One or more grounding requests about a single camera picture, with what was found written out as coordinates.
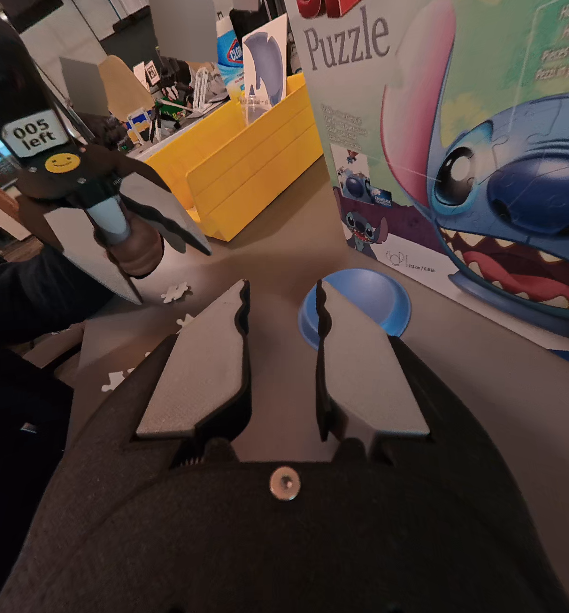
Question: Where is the person's left hand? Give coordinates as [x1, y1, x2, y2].
[106, 225, 166, 278]

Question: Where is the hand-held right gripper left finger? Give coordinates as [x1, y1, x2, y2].
[136, 279, 253, 441]

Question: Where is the disinfectant wipes canister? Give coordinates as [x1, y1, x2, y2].
[216, 18, 247, 101]

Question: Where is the cartoon printed puzzle box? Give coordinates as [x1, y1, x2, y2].
[284, 0, 569, 372]

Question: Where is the person's left forearm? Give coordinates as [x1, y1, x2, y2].
[0, 242, 124, 345]

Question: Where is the tan cardboard sheet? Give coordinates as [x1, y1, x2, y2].
[97, 54, 156, 124]

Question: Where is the white wire rack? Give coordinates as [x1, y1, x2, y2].
[188, 66, 230, 113]

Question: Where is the white paper sheet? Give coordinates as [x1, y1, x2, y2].
[242, 14, 289, 108]

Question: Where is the yellow plastic bin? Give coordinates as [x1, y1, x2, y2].
[143, 72, 324, 242]

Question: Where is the blue round ball stand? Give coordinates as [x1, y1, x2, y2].
[298, 268, 412, 350]

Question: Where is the assembled curved puzzle section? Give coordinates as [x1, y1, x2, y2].
[101, 314, 196, 393]

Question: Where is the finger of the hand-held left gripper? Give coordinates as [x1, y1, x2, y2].
[42, 195, 144, 306]
[119, 172, 213, 257]

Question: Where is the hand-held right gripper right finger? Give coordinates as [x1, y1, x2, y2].
[315, 280, 431, 452]

